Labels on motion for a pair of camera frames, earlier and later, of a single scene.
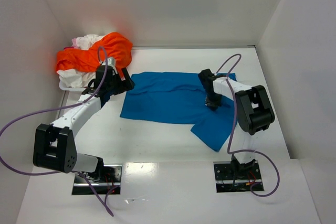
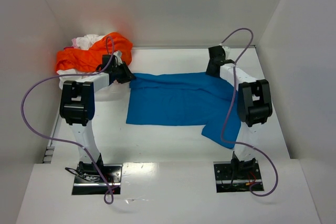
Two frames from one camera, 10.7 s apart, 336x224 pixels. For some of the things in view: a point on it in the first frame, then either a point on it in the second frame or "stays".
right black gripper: (210, 97) to (212, 69)
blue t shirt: (179, 98) stays
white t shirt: (76, 78) stays
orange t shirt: (117, 45) stays
